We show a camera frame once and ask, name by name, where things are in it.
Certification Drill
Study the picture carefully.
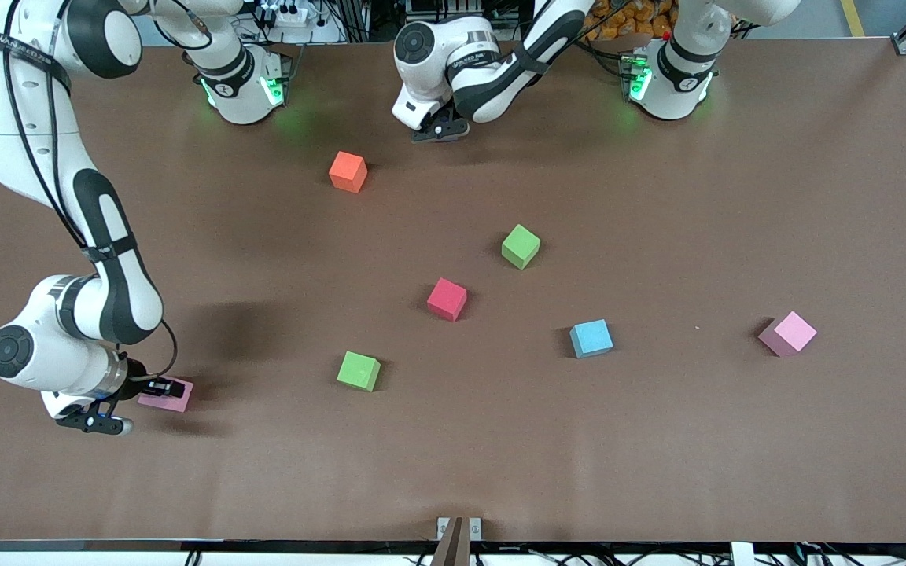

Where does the white power strip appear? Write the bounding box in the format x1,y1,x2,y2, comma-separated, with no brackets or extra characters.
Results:
259,2,310,29

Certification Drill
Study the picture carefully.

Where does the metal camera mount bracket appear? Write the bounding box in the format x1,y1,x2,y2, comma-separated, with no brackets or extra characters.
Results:
431,516,484,566

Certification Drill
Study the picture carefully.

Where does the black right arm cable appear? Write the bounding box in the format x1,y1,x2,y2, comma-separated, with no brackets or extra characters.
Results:
1,0,180,380

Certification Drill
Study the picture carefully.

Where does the red foam block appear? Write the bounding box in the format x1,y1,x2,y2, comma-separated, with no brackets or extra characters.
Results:
426,277,469,322

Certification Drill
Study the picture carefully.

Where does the blue foam block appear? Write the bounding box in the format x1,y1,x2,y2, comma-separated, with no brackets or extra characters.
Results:
569,319,614,359

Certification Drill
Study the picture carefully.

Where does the metal table edge rail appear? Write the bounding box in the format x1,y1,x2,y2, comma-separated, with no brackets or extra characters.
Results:
0,539,906,553

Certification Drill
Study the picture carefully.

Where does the orange foam block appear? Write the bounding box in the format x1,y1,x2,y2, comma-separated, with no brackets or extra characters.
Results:
329,151,369,194

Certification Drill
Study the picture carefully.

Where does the green foam block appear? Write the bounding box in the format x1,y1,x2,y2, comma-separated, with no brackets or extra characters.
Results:
501,224,542,271
337,351,381,392

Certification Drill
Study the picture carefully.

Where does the pink foam block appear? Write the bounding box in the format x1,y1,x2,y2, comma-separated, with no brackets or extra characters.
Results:
758,311,818,358
138,377,195,414

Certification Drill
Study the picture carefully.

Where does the bag of orange items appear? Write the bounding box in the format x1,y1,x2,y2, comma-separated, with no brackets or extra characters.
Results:
591,0,678,42

